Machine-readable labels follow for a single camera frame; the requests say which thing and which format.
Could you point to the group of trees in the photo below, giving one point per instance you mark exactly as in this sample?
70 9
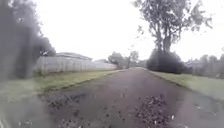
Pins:
116 58

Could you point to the grey asphalt path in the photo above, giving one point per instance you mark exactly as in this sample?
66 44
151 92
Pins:
126 86

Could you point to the house with grey roof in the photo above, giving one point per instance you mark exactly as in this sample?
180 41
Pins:
71 55

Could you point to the pale wooden fence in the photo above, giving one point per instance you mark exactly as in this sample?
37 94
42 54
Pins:
66 64

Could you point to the grass verge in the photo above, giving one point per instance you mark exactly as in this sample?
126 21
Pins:
66 80

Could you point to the large dark bush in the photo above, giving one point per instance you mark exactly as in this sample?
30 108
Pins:
165 61

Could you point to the scattered fallen leaves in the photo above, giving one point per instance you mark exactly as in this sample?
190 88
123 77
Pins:
151 111

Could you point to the tall tree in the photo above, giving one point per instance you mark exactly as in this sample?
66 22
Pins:
166 26

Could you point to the grass lawn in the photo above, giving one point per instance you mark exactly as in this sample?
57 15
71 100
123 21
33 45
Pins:
200 83

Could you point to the row of trees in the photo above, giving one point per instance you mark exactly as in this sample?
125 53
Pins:
210 66

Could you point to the large dark tree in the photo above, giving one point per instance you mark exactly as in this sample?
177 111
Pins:
16 43

